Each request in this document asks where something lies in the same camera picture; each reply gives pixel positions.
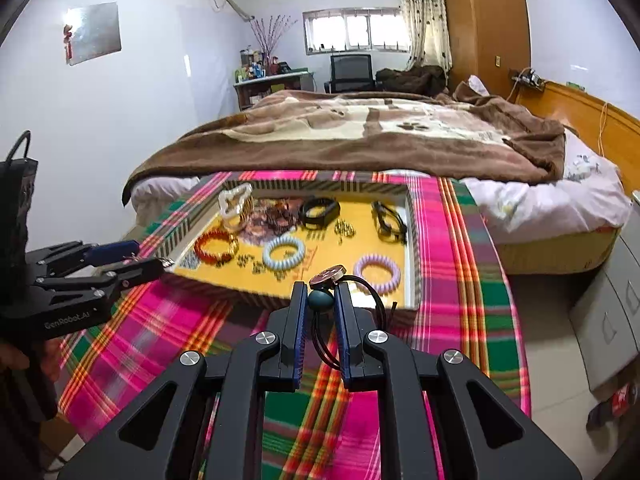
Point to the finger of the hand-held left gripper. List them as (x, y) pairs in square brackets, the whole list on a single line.
[(135, 272), (110, 251)]

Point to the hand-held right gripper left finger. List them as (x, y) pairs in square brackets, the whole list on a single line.
[(300, 330)]

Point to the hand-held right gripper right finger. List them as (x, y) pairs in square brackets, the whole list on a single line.
[(342, 330)]

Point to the yellow striped cardboard tray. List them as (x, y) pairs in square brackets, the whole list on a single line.
[(320, 255)]

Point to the person's left hand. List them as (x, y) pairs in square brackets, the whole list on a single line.
[(52, 365)]

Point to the pink green plaid cloth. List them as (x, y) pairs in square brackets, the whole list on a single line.
[(450, 310)]

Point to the black wristband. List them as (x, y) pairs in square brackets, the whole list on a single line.
[(306, 215)]

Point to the pearly white hair claw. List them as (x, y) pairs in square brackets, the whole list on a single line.
[(242, 210)]

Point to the brown beige blanket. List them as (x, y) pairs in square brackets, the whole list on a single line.
[(350, 150)]

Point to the tan bed base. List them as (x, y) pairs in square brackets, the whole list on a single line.
[(550, 255)]

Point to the group of desk bottles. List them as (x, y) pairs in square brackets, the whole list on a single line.
[(255, 67)]

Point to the white desk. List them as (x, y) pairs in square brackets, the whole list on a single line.
[(280, 82)]

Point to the dark brown blanket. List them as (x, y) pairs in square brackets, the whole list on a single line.
[(410, 80)]

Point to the black office chair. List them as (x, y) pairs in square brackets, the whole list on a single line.
[(350, 67)]

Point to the purple decorative branches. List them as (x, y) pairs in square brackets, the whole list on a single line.
[(272, 35)]

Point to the grey nightstand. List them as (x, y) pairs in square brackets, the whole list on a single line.
[(615, 310)]

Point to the red black slipper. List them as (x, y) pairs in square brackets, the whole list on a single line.
[(612, 405)]

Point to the window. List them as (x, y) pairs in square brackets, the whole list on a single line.
[(355, 27)]

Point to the power strip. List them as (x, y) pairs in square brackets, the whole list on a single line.
[(530, 80)]

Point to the spotted cream curtain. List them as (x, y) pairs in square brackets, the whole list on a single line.
[(425, 20)]

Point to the wooden headboard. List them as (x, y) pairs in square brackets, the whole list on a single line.
[(590, 110)]

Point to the wooden wardrobe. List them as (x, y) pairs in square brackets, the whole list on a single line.
[(490, 25)]

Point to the silver wall poster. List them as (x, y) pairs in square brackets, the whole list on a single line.
[(95, 32)]

